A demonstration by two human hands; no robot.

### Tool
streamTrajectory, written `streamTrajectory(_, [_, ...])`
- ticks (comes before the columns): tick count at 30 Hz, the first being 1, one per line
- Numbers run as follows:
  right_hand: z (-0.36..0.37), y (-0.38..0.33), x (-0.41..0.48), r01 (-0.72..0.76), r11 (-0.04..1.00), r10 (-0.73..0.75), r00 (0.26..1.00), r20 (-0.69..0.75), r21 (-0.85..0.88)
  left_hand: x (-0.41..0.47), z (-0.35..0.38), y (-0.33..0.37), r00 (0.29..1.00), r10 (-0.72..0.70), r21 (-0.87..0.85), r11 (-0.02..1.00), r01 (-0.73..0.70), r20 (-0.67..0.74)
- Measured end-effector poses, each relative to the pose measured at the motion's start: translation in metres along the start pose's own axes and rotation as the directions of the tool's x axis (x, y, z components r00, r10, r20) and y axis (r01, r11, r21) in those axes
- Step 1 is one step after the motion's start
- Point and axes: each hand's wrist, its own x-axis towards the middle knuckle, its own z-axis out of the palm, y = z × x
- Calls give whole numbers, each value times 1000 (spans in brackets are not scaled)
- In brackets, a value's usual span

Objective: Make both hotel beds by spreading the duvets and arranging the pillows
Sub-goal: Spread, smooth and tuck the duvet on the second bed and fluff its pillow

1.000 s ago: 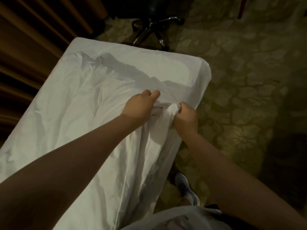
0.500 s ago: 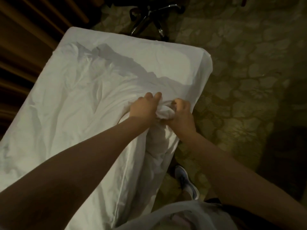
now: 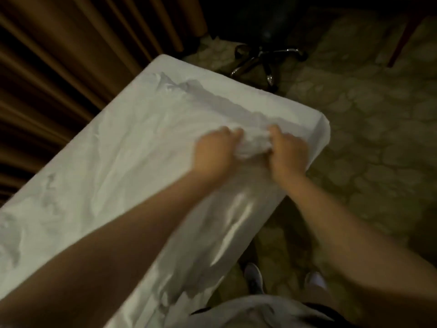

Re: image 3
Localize person's right hand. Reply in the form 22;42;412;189
266;124;310;189

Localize person's left hand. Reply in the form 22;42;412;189
191;126;245;185

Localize white duvet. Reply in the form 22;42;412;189
0;54;322;328

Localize person's left forearm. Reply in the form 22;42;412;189
0;175;213;328

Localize person's right forearm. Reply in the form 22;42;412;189
283;175;437;328

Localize person's left dark sneaker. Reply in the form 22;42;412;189
244;262;266;295

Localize person's right leg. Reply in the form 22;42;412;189
304;287;339;313

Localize person's white printed shirt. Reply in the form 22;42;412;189
171;294;335;328

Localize black office chair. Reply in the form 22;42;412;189
218;0;310;89

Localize brown curtain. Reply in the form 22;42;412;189
0;0;209;202

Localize dark wooden desk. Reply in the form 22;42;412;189
386;0;437;69

